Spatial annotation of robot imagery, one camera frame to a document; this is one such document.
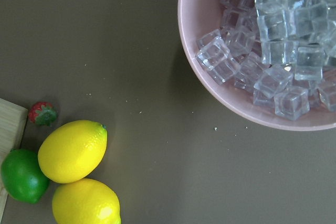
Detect red strawberry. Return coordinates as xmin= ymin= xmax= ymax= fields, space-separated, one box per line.
xmin=28 ymin=101 xmax=58 ymax=126

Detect wooden cutting board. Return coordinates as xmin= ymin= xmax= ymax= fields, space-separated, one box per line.
xmin=0 ymin=98 xmax=29 ymax=214

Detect yellow lemon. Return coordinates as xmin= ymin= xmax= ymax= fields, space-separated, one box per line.
xmin=38 ymin=120 xmax=108 ymax=184
xmin=52 ymin=178 xmax=121 ymax=223

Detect pink bowl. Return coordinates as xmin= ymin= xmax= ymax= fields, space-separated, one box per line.
xmin=177 ymin=0 xmax=335 ymax=131

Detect clear ice cubes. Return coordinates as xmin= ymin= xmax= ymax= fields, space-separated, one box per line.
xmin=196 ymin=0 xmax=335 ymax=120

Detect green lime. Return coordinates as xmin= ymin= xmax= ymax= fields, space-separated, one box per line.
xmin=1 ymin=149 xmax=50 ymax=204

